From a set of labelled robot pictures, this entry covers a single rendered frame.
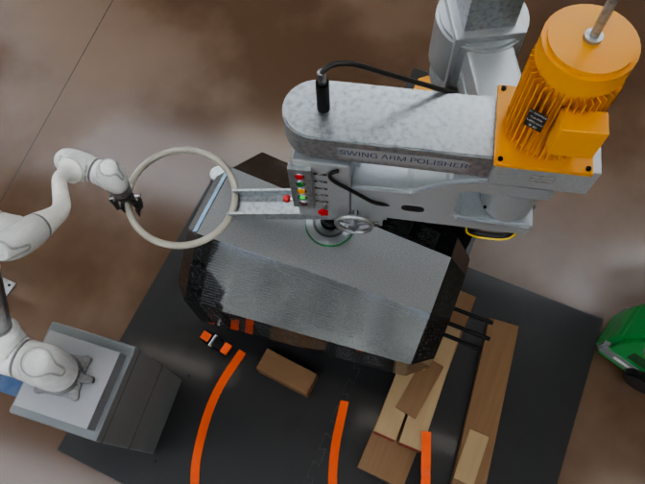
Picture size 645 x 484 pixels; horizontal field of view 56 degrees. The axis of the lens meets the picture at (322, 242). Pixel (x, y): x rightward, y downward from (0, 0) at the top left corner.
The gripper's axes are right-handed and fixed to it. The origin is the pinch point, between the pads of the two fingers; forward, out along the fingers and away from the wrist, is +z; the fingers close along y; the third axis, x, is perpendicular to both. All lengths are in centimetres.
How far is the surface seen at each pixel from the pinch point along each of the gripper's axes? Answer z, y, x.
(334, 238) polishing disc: -8, 87, -25
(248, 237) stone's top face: -2, 50, -18
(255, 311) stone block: 17, 50, -47
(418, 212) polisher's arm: -51, 113, -34
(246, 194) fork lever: -11, 51, -2
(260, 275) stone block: 4, 54, -34
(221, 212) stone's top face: -0.7, 38.9, -4.8
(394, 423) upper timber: 57, 112, -99
